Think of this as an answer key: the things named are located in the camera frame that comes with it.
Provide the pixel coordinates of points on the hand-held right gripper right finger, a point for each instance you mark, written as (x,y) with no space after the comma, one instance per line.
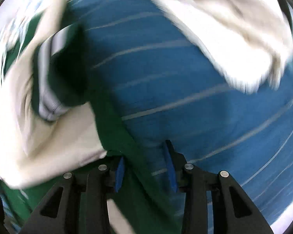
(171,169)

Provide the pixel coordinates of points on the blue striped bed sheet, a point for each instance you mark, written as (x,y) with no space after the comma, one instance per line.
(161,78)

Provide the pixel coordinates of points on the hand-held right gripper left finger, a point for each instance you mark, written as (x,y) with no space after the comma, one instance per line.
(119,175)

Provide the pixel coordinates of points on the green and cream striped jacket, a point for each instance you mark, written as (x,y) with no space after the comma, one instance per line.
(116,136)

